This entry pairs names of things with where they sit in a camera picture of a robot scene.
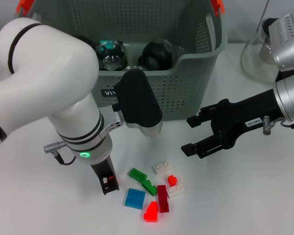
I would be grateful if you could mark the glass teacup with black sleeve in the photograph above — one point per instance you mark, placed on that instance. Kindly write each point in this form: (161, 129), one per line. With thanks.
(154, 54)
(134, 68)
(110, 58)

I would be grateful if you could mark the small orange-red building block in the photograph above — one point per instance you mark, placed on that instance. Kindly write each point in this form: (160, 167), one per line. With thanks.
(172, 180)

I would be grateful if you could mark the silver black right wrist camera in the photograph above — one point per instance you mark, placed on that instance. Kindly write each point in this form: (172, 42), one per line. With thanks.
(289, 44)

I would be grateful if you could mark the teal square block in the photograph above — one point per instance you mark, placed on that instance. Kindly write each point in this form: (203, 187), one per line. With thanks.
(106, 45)

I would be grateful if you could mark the green stepped building block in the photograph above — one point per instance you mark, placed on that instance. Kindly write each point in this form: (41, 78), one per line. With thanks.
(150, 188)

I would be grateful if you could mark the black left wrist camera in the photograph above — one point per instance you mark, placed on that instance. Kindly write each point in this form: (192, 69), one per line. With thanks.
(137, 102)

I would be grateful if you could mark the dark red building brick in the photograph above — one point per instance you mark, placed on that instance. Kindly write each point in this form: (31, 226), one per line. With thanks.
(163, 198)

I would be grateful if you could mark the bright red slope block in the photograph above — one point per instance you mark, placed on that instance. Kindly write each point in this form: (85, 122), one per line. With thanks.
(151, 213)

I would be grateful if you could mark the green long building block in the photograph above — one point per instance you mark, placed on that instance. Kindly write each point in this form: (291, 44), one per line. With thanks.
(137, 174)

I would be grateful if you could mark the black clay teapot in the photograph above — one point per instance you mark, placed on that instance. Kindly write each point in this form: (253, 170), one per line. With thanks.
(85, 40)

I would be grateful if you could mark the grey-green perforated storage basket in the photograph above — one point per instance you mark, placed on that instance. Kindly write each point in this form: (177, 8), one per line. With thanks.
(186, 85)

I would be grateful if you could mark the blue flat square block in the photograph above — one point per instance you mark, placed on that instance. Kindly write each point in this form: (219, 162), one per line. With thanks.
(134, 198)

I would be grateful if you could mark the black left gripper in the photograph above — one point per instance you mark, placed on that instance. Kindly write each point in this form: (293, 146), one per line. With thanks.
(104, 169)

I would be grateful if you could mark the white building block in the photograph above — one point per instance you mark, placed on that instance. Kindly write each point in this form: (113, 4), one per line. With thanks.
(176, 191)
(163, 168)

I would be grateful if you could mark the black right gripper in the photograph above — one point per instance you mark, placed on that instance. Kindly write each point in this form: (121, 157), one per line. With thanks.
(240, 115)

